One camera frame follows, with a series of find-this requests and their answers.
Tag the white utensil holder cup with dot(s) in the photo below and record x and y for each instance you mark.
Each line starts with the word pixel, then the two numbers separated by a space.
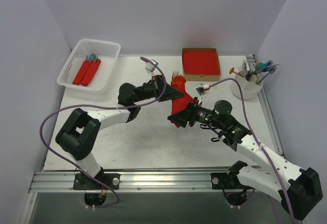
pixel 250 89

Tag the teal spoon in cup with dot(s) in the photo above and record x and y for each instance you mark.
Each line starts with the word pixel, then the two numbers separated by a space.
pixel 259 66

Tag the blue plastic fork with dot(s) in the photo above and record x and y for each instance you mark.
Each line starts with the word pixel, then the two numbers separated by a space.
pixel 270 68

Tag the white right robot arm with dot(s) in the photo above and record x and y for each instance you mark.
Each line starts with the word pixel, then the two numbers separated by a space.
pixel 297 189

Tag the silver metal fork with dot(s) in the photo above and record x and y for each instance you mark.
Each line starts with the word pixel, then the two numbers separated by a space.
pixel 244 71

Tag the teal spoon in basket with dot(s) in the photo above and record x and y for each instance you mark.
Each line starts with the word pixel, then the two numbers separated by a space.
pixel 93 57

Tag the white plastic basket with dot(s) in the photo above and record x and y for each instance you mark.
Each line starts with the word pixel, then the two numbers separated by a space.
pixel 108 54

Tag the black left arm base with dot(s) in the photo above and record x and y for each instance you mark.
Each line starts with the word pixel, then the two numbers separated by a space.
pixel 100 193

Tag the brown cardboard box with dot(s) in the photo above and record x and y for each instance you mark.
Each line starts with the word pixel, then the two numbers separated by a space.
pixel 209 78

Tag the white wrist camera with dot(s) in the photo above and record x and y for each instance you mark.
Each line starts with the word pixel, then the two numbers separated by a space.
pixel 151 67
pixel 202 90

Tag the red napkin stack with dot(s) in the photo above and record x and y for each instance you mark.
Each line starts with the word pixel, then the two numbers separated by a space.
pixel 200 63

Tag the orange plastic spoon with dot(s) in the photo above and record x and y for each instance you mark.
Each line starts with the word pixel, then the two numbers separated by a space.
pixel 177 81

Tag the red rolled napkin left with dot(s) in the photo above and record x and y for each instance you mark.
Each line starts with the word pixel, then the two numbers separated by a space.
pixel 81 73

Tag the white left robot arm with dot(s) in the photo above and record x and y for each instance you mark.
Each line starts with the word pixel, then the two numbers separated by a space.
pixel 78 134

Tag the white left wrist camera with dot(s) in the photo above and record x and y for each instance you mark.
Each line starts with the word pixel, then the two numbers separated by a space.
pixel 151 67

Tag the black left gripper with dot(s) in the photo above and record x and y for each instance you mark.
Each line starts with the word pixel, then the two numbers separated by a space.
pixel 158 88

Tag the red paper napkin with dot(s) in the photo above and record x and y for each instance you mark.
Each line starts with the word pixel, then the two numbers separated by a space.
pixel 181 103

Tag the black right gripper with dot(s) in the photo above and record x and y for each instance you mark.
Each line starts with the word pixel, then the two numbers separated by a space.
pixel 192 113

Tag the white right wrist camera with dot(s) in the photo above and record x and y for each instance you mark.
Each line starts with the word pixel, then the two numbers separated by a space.
pixel 202 90

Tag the aluminium rail frame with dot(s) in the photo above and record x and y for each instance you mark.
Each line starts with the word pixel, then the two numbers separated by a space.
pixel 151 153

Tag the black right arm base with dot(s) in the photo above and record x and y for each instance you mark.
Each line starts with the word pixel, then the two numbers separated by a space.
pixel 235 194

